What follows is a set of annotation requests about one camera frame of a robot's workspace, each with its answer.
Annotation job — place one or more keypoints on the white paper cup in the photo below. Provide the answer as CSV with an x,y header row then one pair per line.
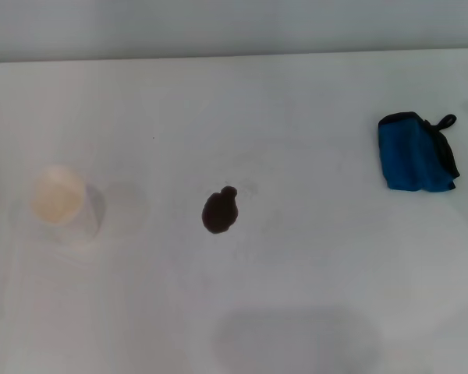
x,y
58,195

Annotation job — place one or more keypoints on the blue rag with black trim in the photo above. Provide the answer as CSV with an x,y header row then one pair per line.
x,y
409,156

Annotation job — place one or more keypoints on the black water stain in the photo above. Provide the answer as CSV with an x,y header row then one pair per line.
x,y
220,212

